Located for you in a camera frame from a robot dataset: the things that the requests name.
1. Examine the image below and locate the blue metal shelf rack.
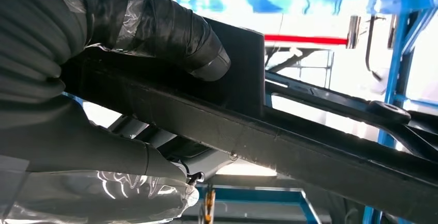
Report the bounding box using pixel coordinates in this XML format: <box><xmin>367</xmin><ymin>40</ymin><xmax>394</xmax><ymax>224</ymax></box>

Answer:
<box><xmin>119</xmin><ymin>0</ymin><xmax>438</xmax><ymax>224</ymax></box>

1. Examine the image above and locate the red stanchion belt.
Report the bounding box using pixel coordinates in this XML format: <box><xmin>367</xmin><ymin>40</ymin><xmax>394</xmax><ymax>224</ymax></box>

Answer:
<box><xmin>264</xmin><ymin>34</ymin><xmax>348</xmax><ymax>46</ymax></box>

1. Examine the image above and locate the chrome stanchion post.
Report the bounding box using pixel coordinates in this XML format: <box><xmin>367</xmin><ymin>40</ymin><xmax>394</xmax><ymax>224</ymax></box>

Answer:
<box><xmin>346</xmin><ymin>14</ymin><xmax>361</xmax><ymax>50</ymax></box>

